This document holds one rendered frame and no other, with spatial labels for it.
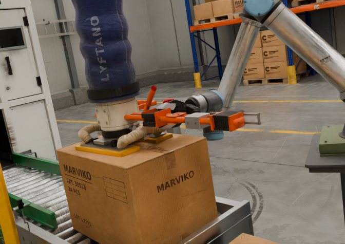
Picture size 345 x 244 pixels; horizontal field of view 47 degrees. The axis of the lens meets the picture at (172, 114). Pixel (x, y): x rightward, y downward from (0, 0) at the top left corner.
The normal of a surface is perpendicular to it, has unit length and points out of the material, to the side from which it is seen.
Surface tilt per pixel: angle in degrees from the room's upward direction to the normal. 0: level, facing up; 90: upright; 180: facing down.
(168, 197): 90
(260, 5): 84
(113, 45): 70
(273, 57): 92
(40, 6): 90
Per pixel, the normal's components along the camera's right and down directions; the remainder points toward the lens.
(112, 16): 0.51, -0.15
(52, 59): 0.72, 0.01
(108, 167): -0.75, 0.24
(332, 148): -0.39, 0.23
